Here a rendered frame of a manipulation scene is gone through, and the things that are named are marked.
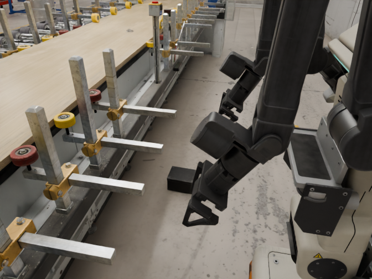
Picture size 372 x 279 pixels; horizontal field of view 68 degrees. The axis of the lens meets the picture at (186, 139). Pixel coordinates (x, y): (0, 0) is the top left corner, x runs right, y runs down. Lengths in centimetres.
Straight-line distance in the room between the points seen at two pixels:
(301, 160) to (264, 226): 125
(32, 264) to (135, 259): 87
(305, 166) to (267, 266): 79
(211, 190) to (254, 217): 147
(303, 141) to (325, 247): 29
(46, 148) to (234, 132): 61
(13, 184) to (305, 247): 100
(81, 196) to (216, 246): 97
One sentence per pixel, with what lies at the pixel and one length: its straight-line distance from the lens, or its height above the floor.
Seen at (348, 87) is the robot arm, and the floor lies 131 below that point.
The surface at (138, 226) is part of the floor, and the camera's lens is 190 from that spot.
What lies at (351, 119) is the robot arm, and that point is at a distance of 49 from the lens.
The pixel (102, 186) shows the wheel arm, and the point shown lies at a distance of 98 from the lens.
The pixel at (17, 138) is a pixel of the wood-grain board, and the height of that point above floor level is 90.
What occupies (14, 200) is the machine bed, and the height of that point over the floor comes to 70.
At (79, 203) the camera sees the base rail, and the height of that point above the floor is 70.
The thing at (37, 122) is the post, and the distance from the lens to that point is 88.
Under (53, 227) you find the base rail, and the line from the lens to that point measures 106.
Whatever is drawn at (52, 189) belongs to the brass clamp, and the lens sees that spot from 99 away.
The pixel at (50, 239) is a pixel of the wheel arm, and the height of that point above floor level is 83.
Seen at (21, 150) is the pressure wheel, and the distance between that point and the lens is 107.
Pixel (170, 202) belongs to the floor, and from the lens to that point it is 203.
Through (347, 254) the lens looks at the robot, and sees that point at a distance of 92.
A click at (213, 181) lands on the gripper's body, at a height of 111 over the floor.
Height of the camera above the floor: 146
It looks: 33 degrees down
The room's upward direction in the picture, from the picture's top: 2 degrees clockwise
